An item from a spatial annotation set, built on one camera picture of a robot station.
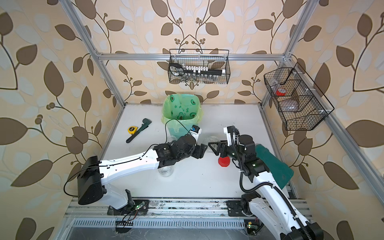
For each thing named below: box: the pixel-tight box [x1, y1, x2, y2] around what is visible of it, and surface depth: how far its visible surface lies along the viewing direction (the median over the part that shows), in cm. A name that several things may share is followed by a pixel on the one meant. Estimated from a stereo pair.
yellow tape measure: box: [128, 126, 138, 135], surface depth 106 cm
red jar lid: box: [218, 156, 231, 167], surface depth 91 cm
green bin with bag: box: [161, 93, 204, 140], surface depth 95 cm
